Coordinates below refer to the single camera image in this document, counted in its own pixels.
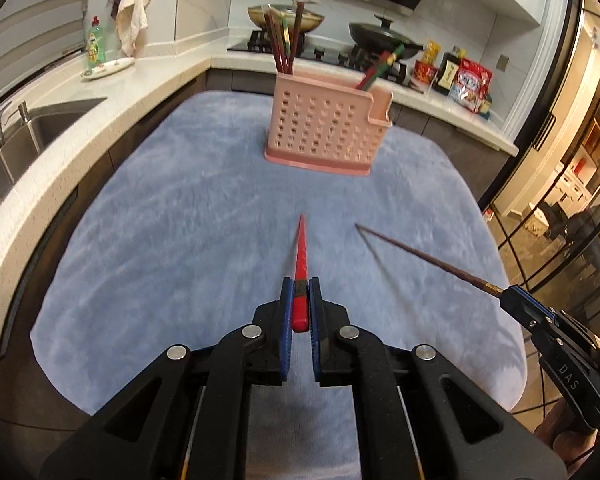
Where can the window blind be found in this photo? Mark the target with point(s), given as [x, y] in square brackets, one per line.
[25, 15]

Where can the green chopstick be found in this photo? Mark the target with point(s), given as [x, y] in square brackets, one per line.
[366, 82]

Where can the wok with lid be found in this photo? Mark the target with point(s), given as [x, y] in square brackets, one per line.
[312, 20]

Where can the red instant noodle cup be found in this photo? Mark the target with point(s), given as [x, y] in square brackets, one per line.
[424, 75]

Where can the brown chopstick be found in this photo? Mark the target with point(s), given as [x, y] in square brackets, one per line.
[430, 260]

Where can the white dish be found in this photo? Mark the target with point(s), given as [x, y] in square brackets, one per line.
[110, 69]

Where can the blue plush blanket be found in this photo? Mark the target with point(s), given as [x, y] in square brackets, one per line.
[180, 210]

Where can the small metal tap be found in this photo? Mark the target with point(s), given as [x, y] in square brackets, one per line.
[24, 115]

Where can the black frying pan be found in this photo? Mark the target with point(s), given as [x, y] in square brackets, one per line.
[380, 37]

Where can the black framed glass door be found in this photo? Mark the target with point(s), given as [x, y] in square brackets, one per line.
[555, 125]

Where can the red green chopsticks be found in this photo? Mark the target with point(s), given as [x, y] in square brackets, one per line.
[397, 51]

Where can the pink perforated utensil holder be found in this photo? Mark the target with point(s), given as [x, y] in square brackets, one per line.
[320, 125]

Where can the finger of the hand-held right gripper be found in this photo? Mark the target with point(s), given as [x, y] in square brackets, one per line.
[517, 305]

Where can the black gas stove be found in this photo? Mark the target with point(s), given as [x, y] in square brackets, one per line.
[325, 55]

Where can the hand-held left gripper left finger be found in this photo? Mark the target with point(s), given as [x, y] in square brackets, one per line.
[286, 330]

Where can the red snack bag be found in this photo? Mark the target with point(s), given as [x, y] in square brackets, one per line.
[472, 85]

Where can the wall socket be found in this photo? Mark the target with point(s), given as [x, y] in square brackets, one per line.
[502, 62]

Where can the stainless steel sink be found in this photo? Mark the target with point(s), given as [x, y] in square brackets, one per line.
[55, 125]

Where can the green dish soap bottle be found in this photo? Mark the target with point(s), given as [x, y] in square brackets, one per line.
[95, 47]

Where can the person's right hand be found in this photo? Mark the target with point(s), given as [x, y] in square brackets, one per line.
[560, 435]

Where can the dark packet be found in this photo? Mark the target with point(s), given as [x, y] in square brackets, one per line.
[447, 72]

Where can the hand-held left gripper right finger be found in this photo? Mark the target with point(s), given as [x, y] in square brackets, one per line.
[314, 330]

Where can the yellow packet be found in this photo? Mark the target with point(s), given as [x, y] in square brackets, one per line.
[431, 52]

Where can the beige hanging cloth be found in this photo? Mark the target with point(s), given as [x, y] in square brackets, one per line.
[135, 5]

